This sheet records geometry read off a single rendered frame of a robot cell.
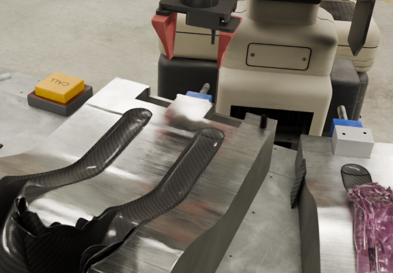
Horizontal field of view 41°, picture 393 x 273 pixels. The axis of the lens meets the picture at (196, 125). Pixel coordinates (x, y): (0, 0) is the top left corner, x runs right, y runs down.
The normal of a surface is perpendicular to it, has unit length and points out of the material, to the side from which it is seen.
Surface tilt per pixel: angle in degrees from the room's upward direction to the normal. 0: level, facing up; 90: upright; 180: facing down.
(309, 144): 0
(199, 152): 4
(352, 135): 0
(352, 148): 90
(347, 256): 16
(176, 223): 28
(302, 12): 98
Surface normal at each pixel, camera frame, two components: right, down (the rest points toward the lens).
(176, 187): 0.08, -0.81
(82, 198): 0.21, -0.96
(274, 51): -0.08, 0.66
